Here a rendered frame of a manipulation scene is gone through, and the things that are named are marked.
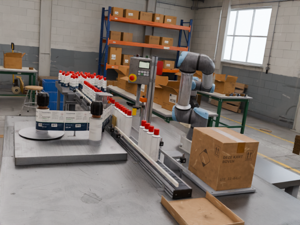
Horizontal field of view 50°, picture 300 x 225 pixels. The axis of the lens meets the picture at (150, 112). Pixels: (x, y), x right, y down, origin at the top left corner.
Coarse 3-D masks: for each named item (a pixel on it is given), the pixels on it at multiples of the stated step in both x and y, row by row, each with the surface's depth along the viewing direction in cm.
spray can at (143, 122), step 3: (144, 120) 211; (141, 123) 211; (144, 123) 209; (141, 126) 210; (144, 126) 210; (141, 129) 209; (141, 132) 210; (141, 135) 210; (138, 138) 212; (141, 138) 210; (138, 141) 212; (141, 141) 211; (138, 144) 212; (141, 144) 211
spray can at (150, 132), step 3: (150, 126) 197; (153, 126) 198; (150, 129) 197; (153, 129) 198; (147, 132) 198; (150, 132) 198; (153, 132) 198; (147, 135) 198; (150, 135) 197; (147, 138) 198; (150, 138) 197; (147, 141) 198; (150, 141) 198; (147, 144) 198; (150, 144) 198; (147, 147) 199; (147, 150) 199; (147, 153) 199
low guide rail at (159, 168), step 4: (116, 128) 251; (120, 132) 242; (124, 136) 233; (128, 140) 225; (132, 144) 218; (136, 148) 211; (140, 148) 207; (140, 152) 204; (144, 152) 200; (144, 156) 198; (148, 156) 194; (148, 160) 192; (152, 160) 188; (156, 164) 182; (160, 168) 177; (164, 172) 172; (168, 176) 168; (172, 180) 163; (176, 184) 159
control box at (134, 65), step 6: (132, 60) 233; (138, 60) 232; (144, 60) 232; (150, 60) 231; (132, 66) 234; (138, 66) 233; (150, 66) 231; (132, 72) 235; (138, 78) 235; (144, 78) 234; (144, 84) 236
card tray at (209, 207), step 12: (168, 204) 148; (180, 204) 155; (192, 204) 156; (204, 204) 158; (216, 204) 157; (180, 216) 137; (192, 216) 146; (204, 216) 147; (216, 216) 148; (228, 216) 148
